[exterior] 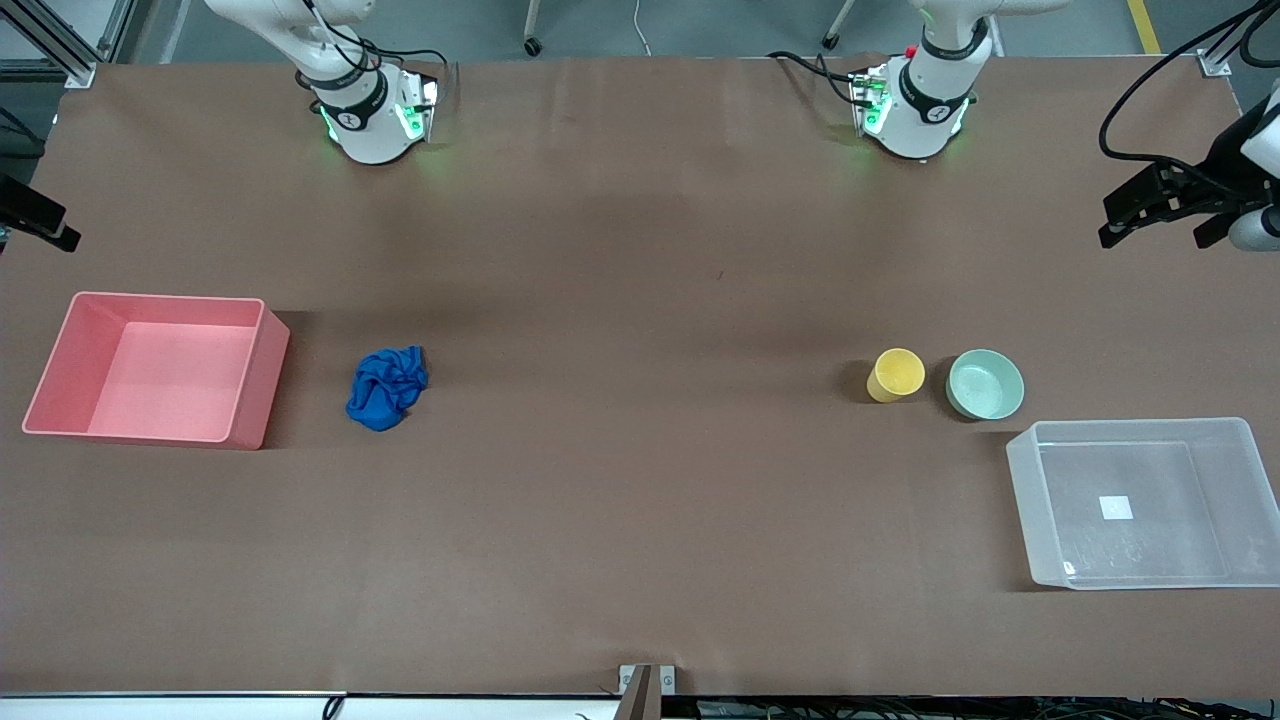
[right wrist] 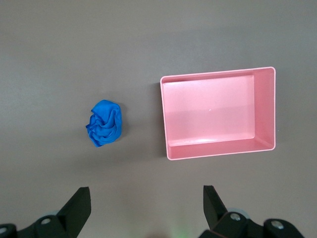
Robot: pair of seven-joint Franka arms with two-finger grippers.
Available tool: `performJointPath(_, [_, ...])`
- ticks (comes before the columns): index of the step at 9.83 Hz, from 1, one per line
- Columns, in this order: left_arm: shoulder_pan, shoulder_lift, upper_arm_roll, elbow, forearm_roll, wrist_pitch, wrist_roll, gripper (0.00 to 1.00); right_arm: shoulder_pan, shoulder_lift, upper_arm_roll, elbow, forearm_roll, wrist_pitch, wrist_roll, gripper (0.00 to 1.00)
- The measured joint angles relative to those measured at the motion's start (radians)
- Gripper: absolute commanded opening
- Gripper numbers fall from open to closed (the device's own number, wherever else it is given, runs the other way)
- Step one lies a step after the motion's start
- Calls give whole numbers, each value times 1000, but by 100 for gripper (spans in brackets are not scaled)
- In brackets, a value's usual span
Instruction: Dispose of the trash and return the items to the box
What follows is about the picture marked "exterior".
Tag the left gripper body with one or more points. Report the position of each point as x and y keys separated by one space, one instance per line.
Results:
x=1216 y=163

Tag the mint green bowl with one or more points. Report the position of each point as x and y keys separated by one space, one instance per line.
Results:
x=985 y=385

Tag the yellow plastic cup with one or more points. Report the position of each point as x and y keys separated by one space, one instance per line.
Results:
x=895 y=375

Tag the blue cloth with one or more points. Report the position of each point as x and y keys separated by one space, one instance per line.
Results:
x=385 y=390

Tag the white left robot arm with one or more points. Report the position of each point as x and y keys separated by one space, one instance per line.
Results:
x=920 y=115

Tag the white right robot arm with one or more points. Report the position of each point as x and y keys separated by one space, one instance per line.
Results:
x=365 y=125

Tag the arm base connector panel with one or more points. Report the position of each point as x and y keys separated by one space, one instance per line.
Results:
x=418 y=108
x=870 y=100

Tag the pink plastic box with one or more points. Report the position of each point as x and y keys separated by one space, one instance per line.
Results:
x=160 y=375

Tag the clear plastic bin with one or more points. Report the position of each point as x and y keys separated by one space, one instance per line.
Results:
x=1150 y=480

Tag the white square label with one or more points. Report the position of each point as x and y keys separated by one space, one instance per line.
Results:
x=1116 y=507

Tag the chair leg with caster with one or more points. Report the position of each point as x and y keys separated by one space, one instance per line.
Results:
x=838 y=25
x=532 y=42

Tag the metal table corner bracket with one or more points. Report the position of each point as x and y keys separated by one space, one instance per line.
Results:
x=80 y=74
x=1215 y=64

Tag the aluminium frame profile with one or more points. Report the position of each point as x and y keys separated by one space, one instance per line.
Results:
x=60 y=45

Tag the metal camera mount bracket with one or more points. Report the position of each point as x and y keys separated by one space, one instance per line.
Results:
x=645 y=692

